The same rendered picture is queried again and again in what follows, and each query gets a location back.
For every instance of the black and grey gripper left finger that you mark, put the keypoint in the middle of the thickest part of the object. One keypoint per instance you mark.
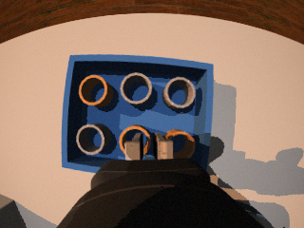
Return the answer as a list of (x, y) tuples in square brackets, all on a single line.
[(134, 148)]

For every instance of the blue crate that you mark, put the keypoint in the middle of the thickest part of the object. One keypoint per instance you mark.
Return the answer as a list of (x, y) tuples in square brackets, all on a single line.
[(118, 115)]

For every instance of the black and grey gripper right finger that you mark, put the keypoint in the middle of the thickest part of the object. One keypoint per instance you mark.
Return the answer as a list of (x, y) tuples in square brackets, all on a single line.
[(162, 148)]

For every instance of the bronze metal sleeve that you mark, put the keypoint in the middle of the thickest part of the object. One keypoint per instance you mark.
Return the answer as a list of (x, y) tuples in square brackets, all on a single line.
[(135, 126), (189, 147), (85, 91)]

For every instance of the grey metal sleeve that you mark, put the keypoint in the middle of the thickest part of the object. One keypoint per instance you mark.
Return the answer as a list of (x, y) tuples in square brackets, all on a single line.
[(83, 140), (188, 88), (133, 78)]

